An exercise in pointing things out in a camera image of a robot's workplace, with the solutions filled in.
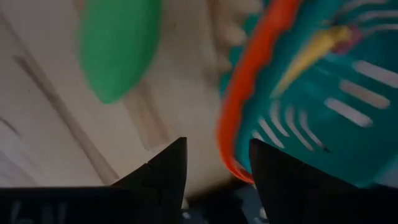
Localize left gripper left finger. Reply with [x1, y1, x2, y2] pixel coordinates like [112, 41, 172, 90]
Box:
[111, 137, 188, 224]

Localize green toy cucumber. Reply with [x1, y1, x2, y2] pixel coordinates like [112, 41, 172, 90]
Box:
[77, 0, 163, 105]

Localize slender yellow toy pepper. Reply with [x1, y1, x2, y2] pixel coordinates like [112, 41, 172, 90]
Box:
[271, 24, 353, 98]

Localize red toy strawberry with stem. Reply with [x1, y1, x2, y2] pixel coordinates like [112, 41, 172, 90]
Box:
[337, 26, 364, 55]

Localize teal basket with orange rim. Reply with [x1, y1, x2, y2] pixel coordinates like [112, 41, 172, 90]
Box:
[216, 0, 398, 189]

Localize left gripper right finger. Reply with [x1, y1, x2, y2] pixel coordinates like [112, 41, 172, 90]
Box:
[248, 138, 398, 224]

